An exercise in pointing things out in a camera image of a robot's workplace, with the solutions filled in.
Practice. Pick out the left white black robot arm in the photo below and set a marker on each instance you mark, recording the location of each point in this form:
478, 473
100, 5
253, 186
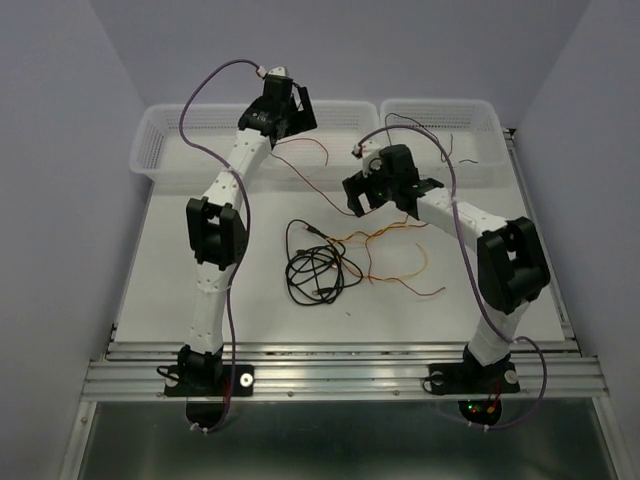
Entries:
218, 234

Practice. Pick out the left white perforated basket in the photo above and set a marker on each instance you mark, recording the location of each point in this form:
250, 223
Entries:
162, 149

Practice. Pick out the right white perforated basket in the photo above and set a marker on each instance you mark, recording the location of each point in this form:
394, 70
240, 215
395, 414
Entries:
469, 130

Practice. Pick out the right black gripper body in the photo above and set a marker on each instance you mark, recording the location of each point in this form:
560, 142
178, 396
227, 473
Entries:
382, 188

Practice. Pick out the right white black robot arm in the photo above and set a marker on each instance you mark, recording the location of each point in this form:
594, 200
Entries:
504, 258

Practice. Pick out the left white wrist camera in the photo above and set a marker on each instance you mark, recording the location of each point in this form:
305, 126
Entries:
263, 73

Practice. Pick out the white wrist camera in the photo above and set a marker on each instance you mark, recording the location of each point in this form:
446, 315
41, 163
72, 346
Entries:
263, 73
368, 153

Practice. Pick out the white perforated basket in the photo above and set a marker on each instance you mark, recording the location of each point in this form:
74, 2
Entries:
323, 154
469, 130
162, 149

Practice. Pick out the middle white perforated basket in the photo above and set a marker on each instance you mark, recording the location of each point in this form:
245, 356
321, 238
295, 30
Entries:
323, 154

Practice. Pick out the aluminium extrusion rail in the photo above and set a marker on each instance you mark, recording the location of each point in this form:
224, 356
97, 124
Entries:
324, 371

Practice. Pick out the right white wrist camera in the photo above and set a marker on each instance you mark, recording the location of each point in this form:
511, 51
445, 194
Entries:
368, 153

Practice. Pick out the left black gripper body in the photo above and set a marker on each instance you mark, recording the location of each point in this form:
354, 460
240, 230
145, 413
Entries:
287, 112

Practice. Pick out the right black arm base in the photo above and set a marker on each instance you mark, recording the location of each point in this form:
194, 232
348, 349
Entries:
481, 387

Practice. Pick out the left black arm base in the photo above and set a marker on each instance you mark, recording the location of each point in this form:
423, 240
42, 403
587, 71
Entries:
208, 385

